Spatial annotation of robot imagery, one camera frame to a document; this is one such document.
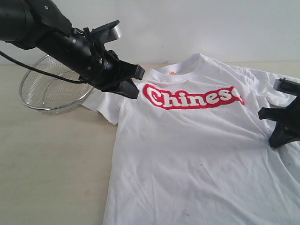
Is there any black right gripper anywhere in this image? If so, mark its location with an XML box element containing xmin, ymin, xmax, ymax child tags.
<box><xmin>258</xmin><ymin>96</ymin><xmax>300</xmax><ymax>148</ymax></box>

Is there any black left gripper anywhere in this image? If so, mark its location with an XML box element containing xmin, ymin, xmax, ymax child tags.
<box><xmin>70</xmin><ymin>44</ymin><xmax>144</xmax><ymax>98</ymax></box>

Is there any white t-shirt red print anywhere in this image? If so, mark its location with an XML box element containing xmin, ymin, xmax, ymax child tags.
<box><xmin>83</xmin><ymin>53</ymin><xmax>300</xmax><ymax>225</ymax></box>

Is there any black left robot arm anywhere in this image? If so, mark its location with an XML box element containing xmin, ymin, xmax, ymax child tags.
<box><xmin>0</xmin><ymin>0</ymin><xmax>145</xmax><ymax>99</ymax></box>

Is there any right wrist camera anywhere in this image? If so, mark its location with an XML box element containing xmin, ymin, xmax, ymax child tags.
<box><xmin>273</xmin><ymin>78</ymin><xmax>300</xmax><ymax>96</ymax></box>

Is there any metal wire mesh basket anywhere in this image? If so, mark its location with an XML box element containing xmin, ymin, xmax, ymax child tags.
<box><xmin>18</xmin><ymin>54</ymin><xmax>94</xmax><ymax>115</ymax></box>

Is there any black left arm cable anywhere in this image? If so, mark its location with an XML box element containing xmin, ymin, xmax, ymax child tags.
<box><xmin>0</xmin><ymin>50</ymin><xmax>85</xmax><ymax>84</ymax></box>

